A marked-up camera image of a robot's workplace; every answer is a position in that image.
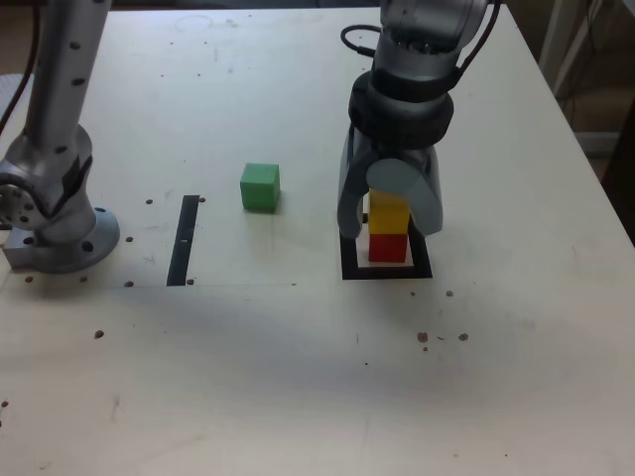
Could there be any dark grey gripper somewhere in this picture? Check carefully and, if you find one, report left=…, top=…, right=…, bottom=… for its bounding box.
left=335, top=126, right=445, bottom=239

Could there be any yellow cube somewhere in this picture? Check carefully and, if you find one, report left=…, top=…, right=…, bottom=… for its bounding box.
left=367, top=186, right=411, bottom=235

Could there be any red cube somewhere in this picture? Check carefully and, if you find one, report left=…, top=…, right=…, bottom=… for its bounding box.
left=367, top=232, right=409, bottom=263

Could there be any green cube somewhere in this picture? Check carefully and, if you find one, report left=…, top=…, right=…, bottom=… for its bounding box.
left=239, top=162, right=282, bottom=211

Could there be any black tape square outline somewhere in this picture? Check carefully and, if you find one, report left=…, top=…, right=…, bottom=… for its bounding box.
left=339, top=212, right=434, bottom=282

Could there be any black tape strip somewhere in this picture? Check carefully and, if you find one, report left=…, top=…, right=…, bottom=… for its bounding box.
left=166, top=194, right=200, bottom=288

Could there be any grey textured pad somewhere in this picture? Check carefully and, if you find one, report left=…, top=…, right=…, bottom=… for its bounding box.
left=0, top=72, right=34, bottom=125

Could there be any white metal frame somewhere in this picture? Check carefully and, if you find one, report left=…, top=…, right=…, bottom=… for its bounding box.
left=538, top=0, right=635, bottom=100

